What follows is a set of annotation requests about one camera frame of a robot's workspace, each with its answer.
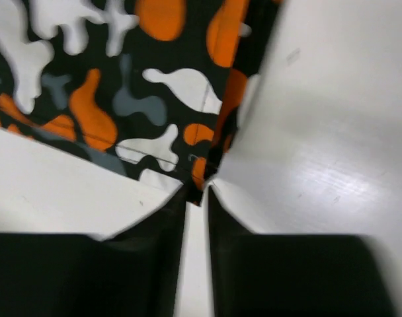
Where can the orange camouflage shorts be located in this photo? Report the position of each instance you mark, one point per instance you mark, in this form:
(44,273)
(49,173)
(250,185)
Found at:
(154,91)

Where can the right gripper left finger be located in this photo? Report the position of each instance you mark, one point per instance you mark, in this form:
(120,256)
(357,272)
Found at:
(133,273)

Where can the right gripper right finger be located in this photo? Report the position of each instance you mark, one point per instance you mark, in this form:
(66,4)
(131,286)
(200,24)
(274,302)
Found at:
(292,274)

